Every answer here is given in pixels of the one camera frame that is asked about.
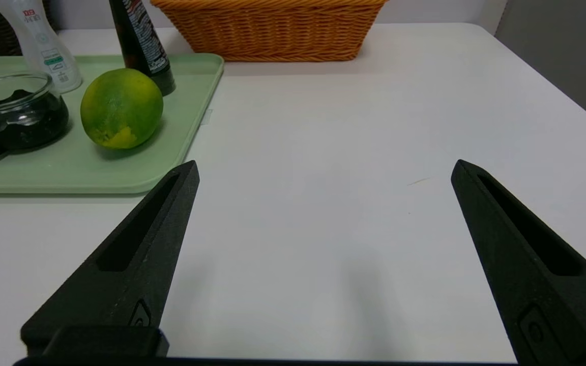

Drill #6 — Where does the white lotion bottle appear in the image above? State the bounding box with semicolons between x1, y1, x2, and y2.
0;0;83;95

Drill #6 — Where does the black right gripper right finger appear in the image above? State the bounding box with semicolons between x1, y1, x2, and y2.
451;159;586;364

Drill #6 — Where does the glass cup with black handle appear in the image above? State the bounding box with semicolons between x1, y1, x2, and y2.
0;72;70;161

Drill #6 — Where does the green citrus fruit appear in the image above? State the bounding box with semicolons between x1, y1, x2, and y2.
80;68;164;150

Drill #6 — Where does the black cosmetic tube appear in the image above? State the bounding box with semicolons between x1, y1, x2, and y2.
108;0;177;97

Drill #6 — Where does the orange wicker basket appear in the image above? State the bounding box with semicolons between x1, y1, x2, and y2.
150;0;388;63

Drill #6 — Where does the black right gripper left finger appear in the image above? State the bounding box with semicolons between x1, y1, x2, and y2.
20;160;200;355

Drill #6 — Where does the light green plastic tray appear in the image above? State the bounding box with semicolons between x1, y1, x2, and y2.
0;53;224;195

